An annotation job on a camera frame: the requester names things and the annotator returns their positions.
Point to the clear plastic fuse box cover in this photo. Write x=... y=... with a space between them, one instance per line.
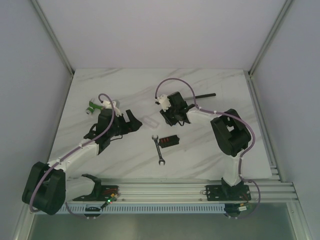
x=150 y=122

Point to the green white connector plug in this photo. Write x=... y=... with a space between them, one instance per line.
x=92 y=106

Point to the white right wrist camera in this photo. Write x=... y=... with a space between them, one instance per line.
x=164 y=102

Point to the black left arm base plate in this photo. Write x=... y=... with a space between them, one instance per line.
x=110 y=192

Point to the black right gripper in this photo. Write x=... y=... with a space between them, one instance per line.
x=169 y=121

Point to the silver open-end wrench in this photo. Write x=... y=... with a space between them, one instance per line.
x=161 y=161

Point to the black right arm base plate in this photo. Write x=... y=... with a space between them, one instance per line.
x=222 y=193

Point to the black fuse box base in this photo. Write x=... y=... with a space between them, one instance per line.
x=175 y=140

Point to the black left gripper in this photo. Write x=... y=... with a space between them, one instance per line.
x=124 y=124

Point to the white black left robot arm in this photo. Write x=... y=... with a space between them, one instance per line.
x=50 y=185

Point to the aluminium rail frame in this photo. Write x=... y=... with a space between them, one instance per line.
x=134 y=50

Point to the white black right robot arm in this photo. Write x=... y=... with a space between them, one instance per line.
x=232 y=135

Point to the claw hammer black handle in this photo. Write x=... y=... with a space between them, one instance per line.
x=200 y=96

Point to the white slotted cable duct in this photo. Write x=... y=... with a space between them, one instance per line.
x=144 y=208

